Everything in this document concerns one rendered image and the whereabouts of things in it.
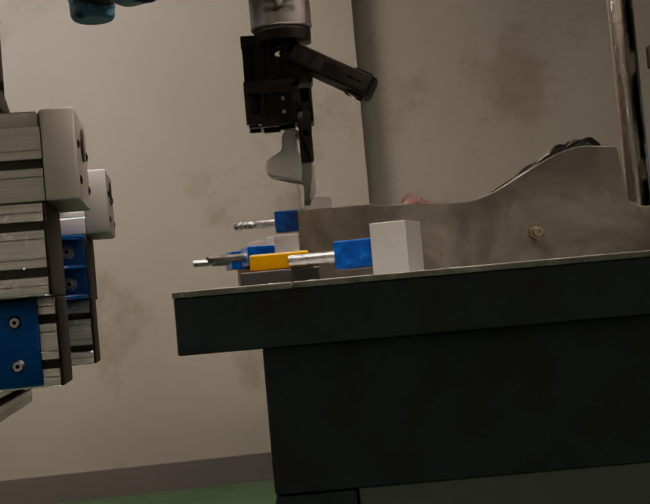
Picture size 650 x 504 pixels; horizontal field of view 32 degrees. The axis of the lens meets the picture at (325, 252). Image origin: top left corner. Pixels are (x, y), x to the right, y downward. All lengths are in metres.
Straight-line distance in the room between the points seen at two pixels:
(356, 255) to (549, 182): 0.33
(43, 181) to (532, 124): 4.36
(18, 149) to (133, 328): 3.93
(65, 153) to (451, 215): 0.45
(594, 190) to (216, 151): 3.84
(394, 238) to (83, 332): 0.66
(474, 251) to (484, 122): 3.99
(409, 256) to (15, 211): 0.38
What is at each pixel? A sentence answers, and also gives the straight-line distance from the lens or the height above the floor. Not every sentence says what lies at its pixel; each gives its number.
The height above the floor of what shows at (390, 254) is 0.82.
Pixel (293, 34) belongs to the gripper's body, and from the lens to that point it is 1.38.
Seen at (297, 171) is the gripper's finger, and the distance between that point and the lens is 1.37.
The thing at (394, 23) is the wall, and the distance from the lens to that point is 5.29.
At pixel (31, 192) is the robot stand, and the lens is 1.12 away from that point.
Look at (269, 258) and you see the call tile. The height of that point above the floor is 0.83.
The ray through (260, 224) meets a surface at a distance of 1.48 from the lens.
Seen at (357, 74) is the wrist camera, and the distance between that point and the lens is 1.38.
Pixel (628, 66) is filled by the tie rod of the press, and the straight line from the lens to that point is 2.72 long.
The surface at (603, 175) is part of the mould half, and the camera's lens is 1.34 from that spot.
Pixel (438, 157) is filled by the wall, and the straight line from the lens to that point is 5.21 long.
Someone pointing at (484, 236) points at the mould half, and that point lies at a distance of 1.31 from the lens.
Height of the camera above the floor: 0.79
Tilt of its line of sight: 2 degrees up
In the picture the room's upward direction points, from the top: 5 degrees counter-clockwise
